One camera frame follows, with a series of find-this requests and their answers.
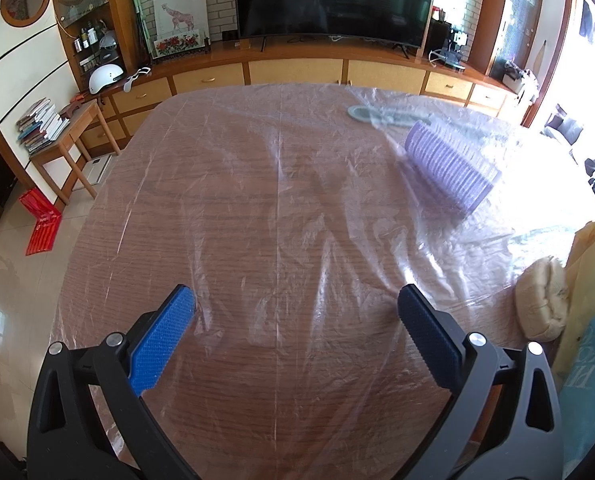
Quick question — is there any white helmet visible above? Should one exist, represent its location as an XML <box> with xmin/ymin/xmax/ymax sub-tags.
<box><xmin>89</xmin><ymin>63</ymin><xmax>125</xmax><ymax>96</ymax></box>

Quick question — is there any white paper ball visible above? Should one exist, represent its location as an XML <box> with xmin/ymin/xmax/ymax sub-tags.
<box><xmin>514</xmin><ymin>257</ymin><xmax>569</xmax><ymax>342</ymax></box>

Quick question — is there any black coffee machine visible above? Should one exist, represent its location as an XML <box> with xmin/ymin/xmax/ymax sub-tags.
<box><xmin>425</xmin><ymin>6</ymin><xmax>468</xmax><ymax>73</ymax></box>

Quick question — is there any flower picture frame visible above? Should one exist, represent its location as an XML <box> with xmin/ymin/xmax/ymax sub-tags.
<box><xmin>152</xmin><ymin>29</ymin><xmax>205</xmax><ymax>58</ymax></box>

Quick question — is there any small wooden side table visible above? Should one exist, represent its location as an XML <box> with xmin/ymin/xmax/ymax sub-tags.
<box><xmin>30</xmin><ymin>100</ymin><xmax>120</xmax><ymax>205</ymax></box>

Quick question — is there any stack of books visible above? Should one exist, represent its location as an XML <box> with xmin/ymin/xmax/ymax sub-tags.
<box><xmin>15</xmin><ymin>98</ymin><xmax>70</xmax><ymax>155</ymax></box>

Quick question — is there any light blue plastic bag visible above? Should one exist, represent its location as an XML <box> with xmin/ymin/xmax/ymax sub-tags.
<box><xmin>559</xmin><ymin>317</ymin><xmax>595</xmax><ymax>479</ymax></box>

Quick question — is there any wooden TV cabinet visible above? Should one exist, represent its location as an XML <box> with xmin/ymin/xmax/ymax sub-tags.
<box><xmin>96</xmin><ymin>37</ymin><xmax>529</xmax><ymax>148</ymax></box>

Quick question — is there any red plastic crate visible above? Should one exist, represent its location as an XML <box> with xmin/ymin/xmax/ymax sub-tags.
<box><xmin>20</xmin><ymin>188</ymin><xmax>62</xmax><ymax>256</ymax></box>

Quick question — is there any giraffe picture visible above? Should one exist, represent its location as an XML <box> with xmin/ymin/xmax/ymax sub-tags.
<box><xmin>153</xmin><ymin>0</ymin><xmax>209</xmax><ymax>39</ymax></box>

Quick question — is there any yellow paper bag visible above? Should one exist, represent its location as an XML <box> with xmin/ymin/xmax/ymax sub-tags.
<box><xmin>551</xmin><ymin>222</ymin><xmax>595</xmax><ymax>389</ymax></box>

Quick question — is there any clear plastic table cover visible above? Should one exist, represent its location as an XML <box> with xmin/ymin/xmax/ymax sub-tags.
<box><xmin>52</xmin><ymin>84</ymin><xmax>595</xmax><ymax>479</ymax></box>

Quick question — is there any glass display cabinet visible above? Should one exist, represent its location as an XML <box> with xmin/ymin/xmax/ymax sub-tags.
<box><xmin>53</xmin><ymin>0</ymin><xmax>141</xmax><ymax>91</ymax></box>

